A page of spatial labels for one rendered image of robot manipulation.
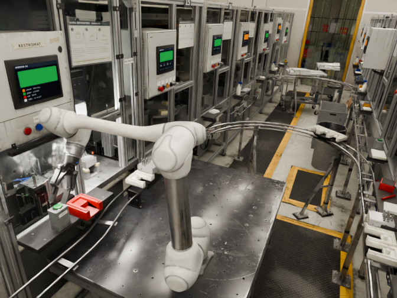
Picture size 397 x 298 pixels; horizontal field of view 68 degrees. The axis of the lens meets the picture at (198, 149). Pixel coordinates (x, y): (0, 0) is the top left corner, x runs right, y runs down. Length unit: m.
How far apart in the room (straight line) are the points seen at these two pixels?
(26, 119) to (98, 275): 0.86
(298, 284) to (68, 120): 2.11
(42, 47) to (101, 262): 1.12
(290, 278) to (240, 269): 1.03
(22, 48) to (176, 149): 0.79
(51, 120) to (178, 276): 0.87
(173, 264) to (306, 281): 1.55
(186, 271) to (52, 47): 1.18
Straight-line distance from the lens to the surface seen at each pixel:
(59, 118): 1.41
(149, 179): 2.10
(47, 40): 1.56
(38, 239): 1.68
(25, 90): 1.47
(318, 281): 2.80
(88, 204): 1.80
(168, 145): 1.08
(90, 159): 2.06
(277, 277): 2.71
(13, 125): 1.49
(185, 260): 1.40
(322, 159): 4.42
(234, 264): 1.78
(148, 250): 1.83
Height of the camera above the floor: 1.95
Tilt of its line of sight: 25 degrees down
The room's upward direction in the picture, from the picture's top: 3 degrees clockwise
